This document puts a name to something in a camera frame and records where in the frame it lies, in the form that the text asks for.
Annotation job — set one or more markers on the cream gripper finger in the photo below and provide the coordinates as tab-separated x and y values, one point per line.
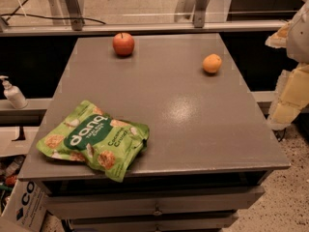
278	39
291	96

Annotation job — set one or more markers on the orange fruit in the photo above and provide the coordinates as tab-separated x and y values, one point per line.
212	63

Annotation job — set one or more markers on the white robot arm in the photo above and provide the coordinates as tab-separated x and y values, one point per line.
298	36

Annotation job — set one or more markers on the green rice chip bag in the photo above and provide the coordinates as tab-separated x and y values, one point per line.
93	137

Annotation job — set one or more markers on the grey drawer cabinet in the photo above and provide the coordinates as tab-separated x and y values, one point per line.
209	149

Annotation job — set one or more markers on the red apple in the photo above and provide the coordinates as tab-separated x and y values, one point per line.
123	44

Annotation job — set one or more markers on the white pump bottle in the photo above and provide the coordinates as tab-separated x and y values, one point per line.
13	93

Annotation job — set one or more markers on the white cardboard box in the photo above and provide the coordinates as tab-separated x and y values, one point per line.
25	211

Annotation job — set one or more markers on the metal frame bracket right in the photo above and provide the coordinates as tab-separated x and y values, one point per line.
199	13

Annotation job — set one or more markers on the metal frame bracket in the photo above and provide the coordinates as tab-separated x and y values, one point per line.
199	13
75	9

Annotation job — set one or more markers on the metal frame bracket left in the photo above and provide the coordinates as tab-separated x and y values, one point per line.
75	9

